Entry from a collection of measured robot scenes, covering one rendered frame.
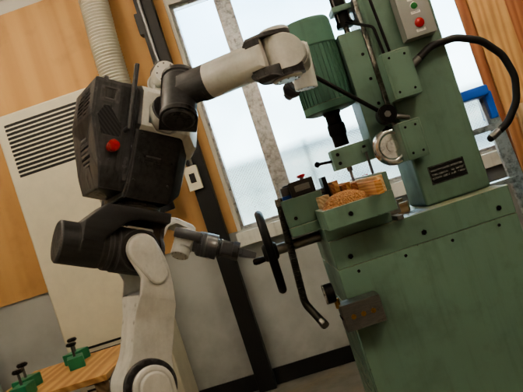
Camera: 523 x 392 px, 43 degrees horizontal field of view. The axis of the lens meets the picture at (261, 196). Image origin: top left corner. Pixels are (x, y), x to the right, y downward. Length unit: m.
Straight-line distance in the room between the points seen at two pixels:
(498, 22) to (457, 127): 1.52
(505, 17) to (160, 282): 2.50
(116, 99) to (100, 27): 1.91
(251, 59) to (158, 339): 0.76
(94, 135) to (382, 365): 1.08
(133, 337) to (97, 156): 0.47
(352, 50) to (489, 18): 1.55
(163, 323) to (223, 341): 1.95
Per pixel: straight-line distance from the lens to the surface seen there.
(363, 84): 2.23
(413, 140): 2.10
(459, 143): 2.24
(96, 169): 1.75
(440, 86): 2.24
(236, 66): 1.62
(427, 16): 2.21
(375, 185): 1.88
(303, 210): 2.14
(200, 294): 3.71
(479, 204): 2.13
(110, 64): 3.64
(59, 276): 3.57
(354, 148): 2.24
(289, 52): 1.63
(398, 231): 2.07
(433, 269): 2.10
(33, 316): 3.99
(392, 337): 2.10
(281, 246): 2.23
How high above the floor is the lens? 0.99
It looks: level
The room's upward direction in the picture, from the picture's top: 18 degrees counter-clockwise
